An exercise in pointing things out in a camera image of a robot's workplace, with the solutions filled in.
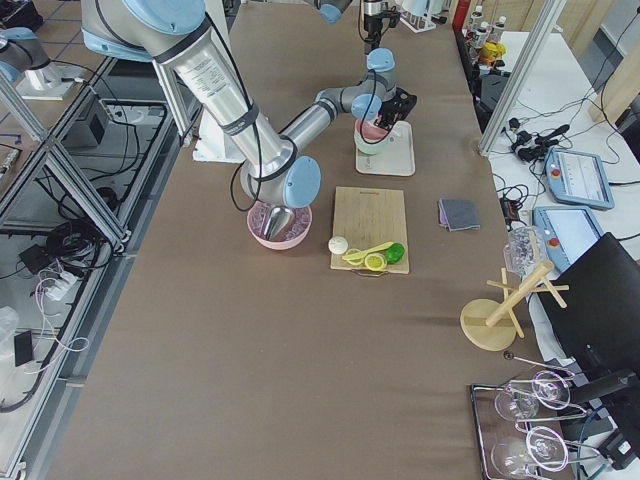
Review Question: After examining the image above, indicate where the large pink bowl with ice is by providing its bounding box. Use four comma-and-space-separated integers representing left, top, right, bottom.
247, 202, 312, 250

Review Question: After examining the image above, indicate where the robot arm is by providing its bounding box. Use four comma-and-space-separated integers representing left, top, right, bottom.
304, 0, 400, 54
81, 1, 417, 208

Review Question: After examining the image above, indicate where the white steamed bun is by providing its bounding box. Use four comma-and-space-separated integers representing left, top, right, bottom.
328, 235, 349, 255

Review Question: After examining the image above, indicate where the yellow plastic knife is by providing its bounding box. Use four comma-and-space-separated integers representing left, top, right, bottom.
361, 241, 394, 257

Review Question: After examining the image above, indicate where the upper lemon slice stack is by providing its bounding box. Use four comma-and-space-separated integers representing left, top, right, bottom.
363, 252, 387, 272

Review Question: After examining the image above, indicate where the green lime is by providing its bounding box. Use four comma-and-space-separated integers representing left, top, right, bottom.
385, 242, 406, 264

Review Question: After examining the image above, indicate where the wine glass rack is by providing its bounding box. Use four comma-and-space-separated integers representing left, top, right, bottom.
471, 350, 602, 479

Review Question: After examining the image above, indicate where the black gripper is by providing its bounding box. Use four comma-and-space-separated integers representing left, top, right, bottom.
361, 0, 400, 54
373, 86, 417, 131

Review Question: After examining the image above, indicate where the metal ice scoop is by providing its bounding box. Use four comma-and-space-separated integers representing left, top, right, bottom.
262, 206, 295, 241

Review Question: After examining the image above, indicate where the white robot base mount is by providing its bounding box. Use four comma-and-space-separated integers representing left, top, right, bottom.
193, 110, 245, 164

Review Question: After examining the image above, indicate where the grey folded cloth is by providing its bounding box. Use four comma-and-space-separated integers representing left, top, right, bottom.
437, 198, 481, 231

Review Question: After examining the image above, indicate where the cream rabbit tray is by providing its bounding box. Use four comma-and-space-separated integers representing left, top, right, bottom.
355, 121, 415, 177

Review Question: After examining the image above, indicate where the bamboo cutting board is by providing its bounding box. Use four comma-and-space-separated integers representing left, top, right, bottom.
332, 186, 410, 274

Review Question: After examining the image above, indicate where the small pink bowl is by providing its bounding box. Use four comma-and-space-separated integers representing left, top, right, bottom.
354, 119, 388, 143

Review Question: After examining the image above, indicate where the wooden cup tree stand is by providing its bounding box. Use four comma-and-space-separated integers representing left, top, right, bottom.
459, 233, 571, 352

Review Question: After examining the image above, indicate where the lower lemon slice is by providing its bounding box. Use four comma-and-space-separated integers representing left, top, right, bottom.
342, 248, 366, 266

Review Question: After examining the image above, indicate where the black monitor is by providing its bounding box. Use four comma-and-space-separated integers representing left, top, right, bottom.
538, 233, 639, 376

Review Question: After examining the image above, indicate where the mint green bowl stack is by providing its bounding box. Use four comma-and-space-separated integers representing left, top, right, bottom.
354, 129, 390, 155

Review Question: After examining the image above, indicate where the blue teach pendant tablet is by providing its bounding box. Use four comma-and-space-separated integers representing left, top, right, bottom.
545, 147, 615, 210

